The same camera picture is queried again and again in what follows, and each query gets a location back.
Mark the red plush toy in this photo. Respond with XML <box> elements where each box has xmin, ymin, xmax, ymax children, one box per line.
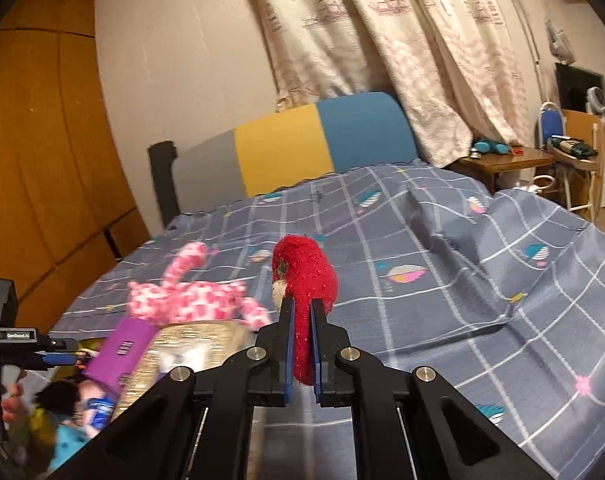
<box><xmin>272</xmin><ymin>235</ymin><xmax>338</xmax><ymax>386</ymax></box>

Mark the pink spotted plush giraffe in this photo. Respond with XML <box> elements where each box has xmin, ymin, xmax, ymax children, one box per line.
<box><xmin>127</xmin><ymin>242</ymin><xmax>271</xmax><ymax>332</ymax></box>

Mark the black haired doll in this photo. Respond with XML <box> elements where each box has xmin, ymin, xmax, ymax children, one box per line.
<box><xmin>33</xmin><ymin>380</ymin><xmax>80</xmax><ymax>418</ymax></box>

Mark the blue plush toy pink hat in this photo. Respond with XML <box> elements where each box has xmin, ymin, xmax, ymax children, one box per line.
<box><xmin>48</xmin><ymin>394</ymin><xmax>115</xmax><ymax>472</ymax></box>

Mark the person's left hand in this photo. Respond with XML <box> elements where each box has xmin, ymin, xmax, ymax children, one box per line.
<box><xmin>1</xmin><ymin>382</ymin><xmax>25</xmax><ymax>424</ymax></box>

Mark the ornate silver tissue box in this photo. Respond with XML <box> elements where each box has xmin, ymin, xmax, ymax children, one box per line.
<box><xmin>112</xmin><ymin>321</ymin><xmax>255</xmax><ymax>419</ymax></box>

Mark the purple cardboard box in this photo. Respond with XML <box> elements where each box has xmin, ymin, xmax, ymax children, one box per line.
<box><xmin>86</xmin><ymin>316</ymin><xmax>158</xmax><ymax>396</ymax></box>

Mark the wooden wardrobe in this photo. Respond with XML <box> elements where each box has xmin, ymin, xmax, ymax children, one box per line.
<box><xmin>0</xmin><ymin>0</ymin><xmax>150</xmax><ymax>330</ymax></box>

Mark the grey yellow blue headboard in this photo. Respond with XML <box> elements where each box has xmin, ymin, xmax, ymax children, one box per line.
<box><xmin>171</xmin><ymin>92</ymin><xmax>419</xmax><ymax>212</ymax></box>

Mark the blue checked bed sheet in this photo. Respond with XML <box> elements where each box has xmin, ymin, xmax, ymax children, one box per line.
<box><xmin>53</xmin><ymin>162</ymin><xmax>605</xmax><ymax>479</ymax></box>

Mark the wooden bedside table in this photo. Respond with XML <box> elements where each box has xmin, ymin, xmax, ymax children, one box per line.
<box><xmin>447</xmin><ymin>148</ymin><xmax>554</xmax><ymax>194</ymax></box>

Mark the blue white chair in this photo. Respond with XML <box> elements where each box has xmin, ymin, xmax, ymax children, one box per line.
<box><xmin>537</xmin><ymin>101</ymin><xmax>566</xmax><ymax>150</ymax></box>

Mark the white patterned curtain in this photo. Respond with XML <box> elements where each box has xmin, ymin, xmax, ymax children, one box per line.
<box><xmin>257</xmin><ymin>0</ymin><xmax>532</xmax><ymax>167</ymax></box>

